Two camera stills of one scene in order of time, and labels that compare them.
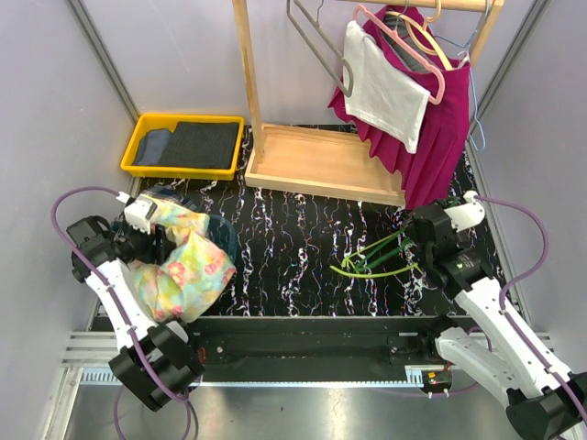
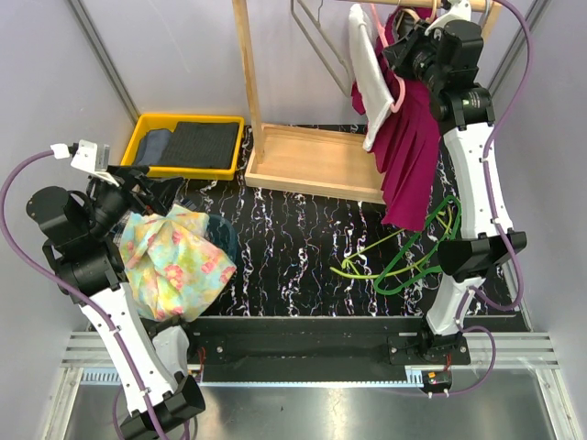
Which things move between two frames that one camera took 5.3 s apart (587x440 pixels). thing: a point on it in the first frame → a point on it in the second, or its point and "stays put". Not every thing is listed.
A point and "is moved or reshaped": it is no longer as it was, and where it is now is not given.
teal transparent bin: [222, 234] stays put
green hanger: [388, 240] → [448, 237]
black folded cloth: [202, 144] stays put
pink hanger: [394, 37] is moved or reshaped
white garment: [380, 93] is moved or reshaped
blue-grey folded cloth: [151, 146] stays put
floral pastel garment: [193, 272] stays put
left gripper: [154, 253] → [161, 191]
